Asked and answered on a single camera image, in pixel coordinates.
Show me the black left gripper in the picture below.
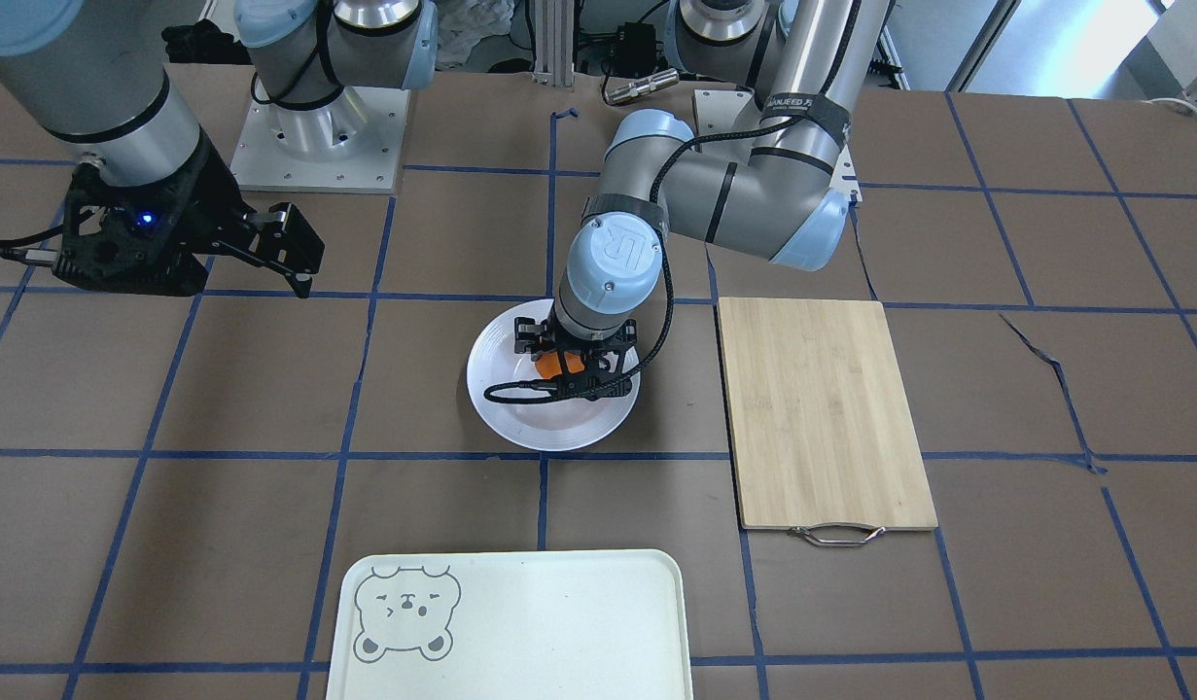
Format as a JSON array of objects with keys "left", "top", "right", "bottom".
[{"left": 511, "top": 319, "right": 637, "bottom": 402}]

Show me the aluminium frame post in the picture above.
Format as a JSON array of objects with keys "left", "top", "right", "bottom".
[{"left": 524, "top": 1, "right": 579, "bottom": 91}]

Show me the orange fruit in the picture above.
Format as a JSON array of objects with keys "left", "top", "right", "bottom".
[{"left": 533, "top": 351, "right": 587, "bottom": 381}]

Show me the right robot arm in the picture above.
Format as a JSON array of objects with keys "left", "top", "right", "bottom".
[{"left": 0, "top": 1, "right": 324, "bottom": 298}]

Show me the cream bear tray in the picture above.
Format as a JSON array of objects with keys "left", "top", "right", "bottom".
[{"left": 326, "top": 549, "right": 694, "bottom": 699}]

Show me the bamboo cutting board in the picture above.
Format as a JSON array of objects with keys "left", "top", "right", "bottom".
[{"left": 718, "top": 297, "right": 937, "bottom": 546}]

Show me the white ceramic plate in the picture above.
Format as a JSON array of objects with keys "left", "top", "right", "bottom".
[{"left": 466, "top": 297, "right": 642, "bottom": 454}]

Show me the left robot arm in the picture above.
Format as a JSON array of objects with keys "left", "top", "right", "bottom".
[{"left": 484, "top": 1, "right": 891, "bottom": 404}]

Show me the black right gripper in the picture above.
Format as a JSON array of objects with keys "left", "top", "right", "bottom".
[{"left": 57, "top": 136, "right": 324, "bottom": 298}]

